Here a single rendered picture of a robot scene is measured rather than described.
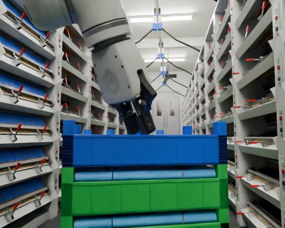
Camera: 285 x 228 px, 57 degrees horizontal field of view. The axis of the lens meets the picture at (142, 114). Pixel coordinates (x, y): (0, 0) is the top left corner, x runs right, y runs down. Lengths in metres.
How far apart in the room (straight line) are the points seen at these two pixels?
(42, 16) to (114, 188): 0.30
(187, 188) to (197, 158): 0.06
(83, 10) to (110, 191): 0.30
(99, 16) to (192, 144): 0.27
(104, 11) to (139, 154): 0.25
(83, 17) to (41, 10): 0.06
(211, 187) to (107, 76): 0.28
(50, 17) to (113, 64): 0.12
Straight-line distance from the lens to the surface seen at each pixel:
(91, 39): 0.46
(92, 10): 0.46
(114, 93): 0.47
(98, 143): 0.46
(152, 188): 0.48
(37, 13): 0.47
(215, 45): 2.54
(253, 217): 1.60
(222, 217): 0.54
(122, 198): 0.48
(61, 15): 0.47
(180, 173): 0.50
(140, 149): 0.47
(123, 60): 0.44
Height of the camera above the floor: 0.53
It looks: 5 degrees up
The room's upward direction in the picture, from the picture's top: straight up
